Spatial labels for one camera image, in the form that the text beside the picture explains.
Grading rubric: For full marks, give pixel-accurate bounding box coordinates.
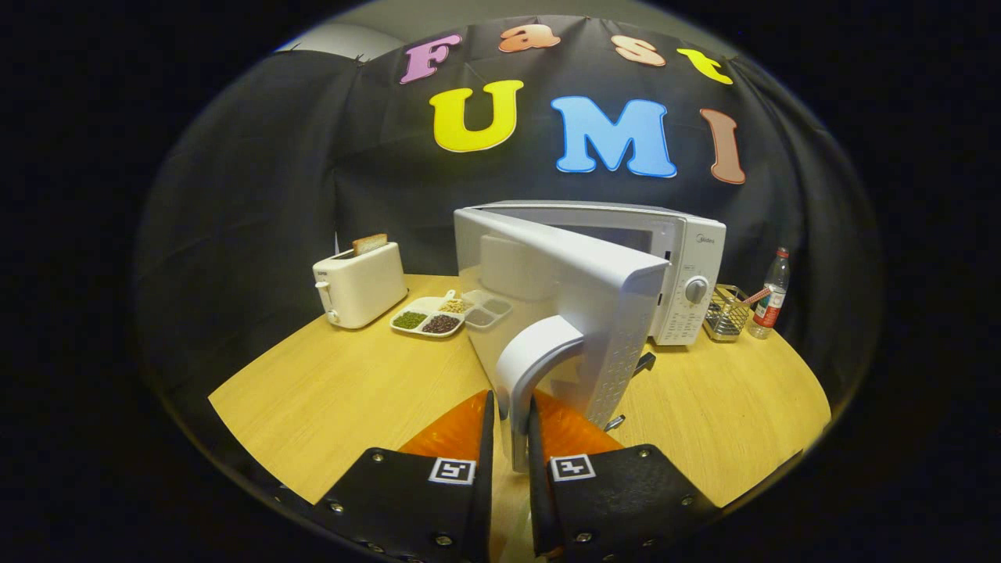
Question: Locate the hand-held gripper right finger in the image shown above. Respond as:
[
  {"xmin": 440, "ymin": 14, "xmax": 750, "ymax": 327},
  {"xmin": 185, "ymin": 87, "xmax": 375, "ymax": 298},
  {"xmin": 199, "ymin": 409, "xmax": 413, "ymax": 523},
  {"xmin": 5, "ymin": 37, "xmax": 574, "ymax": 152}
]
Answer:
[{"xmin": 527, "ymin": 389, "xmax": 717, "ymax": 563}]

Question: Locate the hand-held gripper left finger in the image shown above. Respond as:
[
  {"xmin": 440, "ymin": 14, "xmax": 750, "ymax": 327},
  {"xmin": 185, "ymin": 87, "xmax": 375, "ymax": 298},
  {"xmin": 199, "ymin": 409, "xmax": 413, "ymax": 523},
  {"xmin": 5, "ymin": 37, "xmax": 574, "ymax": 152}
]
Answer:
[{"xmin": 313, "ymin": 389, "xmax": 497, "ymax": 563}]

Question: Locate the white microwave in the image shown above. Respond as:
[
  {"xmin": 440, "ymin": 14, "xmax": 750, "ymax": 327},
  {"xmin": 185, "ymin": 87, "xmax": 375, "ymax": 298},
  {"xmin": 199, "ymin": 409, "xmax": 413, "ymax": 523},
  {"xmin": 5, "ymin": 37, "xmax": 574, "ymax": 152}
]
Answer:
[{"xmin": 454, "ymin": 200, "xmax": 728, "ymax": 475}]

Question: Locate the divided white bean tray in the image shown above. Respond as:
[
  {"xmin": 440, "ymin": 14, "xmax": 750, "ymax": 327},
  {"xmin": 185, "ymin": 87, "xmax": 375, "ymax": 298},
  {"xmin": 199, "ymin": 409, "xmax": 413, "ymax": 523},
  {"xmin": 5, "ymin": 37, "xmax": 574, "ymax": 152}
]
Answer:
[{"xmin": 389, "ymin": 289, "xmax": 475, "ymax": 339}]

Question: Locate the white toaster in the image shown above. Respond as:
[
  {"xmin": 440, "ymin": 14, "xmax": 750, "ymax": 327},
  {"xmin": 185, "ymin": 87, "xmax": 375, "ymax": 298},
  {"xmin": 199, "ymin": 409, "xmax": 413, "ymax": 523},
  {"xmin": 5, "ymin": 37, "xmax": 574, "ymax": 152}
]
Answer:
[{"xmin": 313, "ymin": 241, "xmax": 409, "ymax": 330}]

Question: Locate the clear plastic water bottle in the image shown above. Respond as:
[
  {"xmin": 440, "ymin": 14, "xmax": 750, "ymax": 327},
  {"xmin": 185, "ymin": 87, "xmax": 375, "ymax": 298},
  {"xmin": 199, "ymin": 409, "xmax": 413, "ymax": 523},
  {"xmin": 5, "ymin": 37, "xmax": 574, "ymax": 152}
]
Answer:
[{"xmin": 748, "ymin": 247, "xmax": 791, "ymax": 339}]

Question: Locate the metal wire basket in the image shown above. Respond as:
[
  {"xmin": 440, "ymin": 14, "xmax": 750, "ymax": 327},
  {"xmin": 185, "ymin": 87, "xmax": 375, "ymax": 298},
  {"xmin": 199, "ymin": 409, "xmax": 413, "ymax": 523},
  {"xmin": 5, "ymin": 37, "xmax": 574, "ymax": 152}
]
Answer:
[{"xmin": 702, "ymin": 284, "xmax": 756, "ymax": 343}]

